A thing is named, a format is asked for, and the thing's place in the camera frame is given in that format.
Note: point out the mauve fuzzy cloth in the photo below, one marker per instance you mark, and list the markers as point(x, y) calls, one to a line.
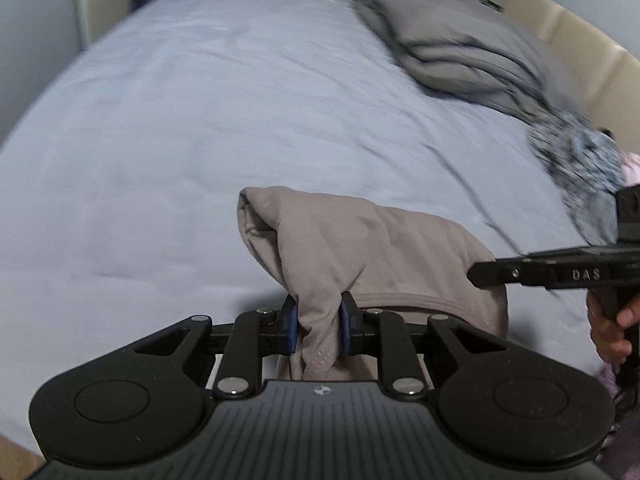
point(625, 435)

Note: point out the person's right hand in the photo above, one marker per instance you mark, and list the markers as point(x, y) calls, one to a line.
point(602, 335)

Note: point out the beige long-sleeve shirt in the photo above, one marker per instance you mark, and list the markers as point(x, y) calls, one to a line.
point(375, 250)

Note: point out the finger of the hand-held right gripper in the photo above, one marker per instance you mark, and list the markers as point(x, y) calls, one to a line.
point(500, 274)

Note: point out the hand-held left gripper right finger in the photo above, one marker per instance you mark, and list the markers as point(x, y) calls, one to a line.
point(346, 330)

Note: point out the cream room door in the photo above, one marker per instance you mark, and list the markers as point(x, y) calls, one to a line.
point(100, 0)

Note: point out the grey striped garment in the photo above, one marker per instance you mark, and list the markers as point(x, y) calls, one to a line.
point(580, 170)

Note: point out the folded grey duvet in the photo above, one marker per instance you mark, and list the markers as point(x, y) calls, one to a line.
point(450, 45)

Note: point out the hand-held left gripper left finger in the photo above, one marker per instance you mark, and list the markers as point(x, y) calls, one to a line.
point(290, 330)

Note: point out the bed with light blue sheet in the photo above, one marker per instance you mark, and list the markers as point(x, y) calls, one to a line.
point(175, 135)

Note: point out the cream padded headboard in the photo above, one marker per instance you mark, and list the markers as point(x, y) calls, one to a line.
point(575, 35)

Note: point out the pink garment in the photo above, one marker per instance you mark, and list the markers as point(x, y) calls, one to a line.
point(632, 170)

